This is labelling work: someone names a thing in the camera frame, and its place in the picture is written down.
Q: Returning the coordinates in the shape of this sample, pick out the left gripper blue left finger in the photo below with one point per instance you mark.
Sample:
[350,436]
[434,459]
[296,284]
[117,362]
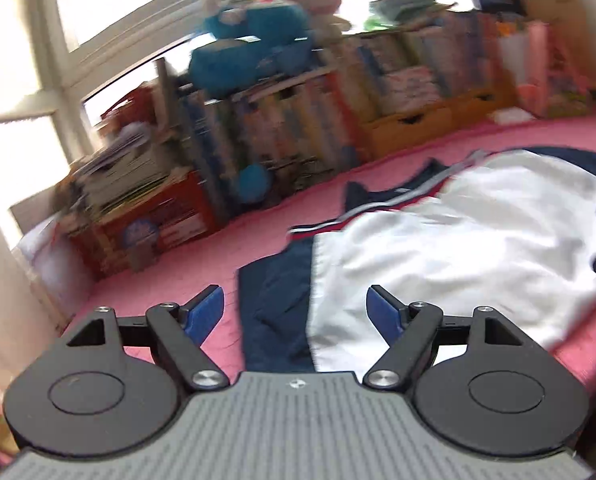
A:
[179,330]

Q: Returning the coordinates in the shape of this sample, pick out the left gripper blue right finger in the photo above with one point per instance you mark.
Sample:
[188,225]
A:
[410,331]

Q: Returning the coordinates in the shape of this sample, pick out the white and navy jacket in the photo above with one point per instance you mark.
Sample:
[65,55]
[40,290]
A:
[514,230]

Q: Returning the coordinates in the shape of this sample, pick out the pink rabbit print towel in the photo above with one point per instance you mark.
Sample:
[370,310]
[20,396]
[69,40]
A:
[186,270]

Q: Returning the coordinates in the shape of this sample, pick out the red plastic basket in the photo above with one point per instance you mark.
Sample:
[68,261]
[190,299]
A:
[151,221]

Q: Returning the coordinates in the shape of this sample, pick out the pink triangular toy house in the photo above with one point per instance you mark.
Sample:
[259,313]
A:
[554,87]

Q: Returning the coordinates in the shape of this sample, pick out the blue plush ball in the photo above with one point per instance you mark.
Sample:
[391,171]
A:
[253,184]

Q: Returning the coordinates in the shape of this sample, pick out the crumpled white tissue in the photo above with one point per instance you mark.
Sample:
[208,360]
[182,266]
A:
[511,116]

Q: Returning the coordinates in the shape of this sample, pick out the stack of papers and notebooks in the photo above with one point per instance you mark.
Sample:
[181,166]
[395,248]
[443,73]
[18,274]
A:
[134,163]

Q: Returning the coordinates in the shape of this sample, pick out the miniature bicycle model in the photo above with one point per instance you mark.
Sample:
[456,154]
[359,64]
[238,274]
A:
[295,173]

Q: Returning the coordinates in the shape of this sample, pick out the row of upright books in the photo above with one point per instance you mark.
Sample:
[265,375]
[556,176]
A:
[322,111]

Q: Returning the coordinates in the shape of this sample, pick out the brown cardboard board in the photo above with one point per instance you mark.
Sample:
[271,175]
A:
[568,18]

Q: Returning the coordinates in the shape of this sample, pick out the wooden desk drawer organizer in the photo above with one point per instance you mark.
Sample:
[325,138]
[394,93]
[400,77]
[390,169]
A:
[401,131]

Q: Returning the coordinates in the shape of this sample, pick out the blue plush toy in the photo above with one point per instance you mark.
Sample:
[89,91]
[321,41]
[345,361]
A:
[253,40]

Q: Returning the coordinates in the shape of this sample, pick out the folded green cloth stack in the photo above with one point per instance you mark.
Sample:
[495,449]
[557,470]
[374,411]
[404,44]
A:
[410,14]

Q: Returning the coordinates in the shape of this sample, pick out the pink and white plush doll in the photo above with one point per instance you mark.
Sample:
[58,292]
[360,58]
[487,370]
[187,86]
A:
[327,26]

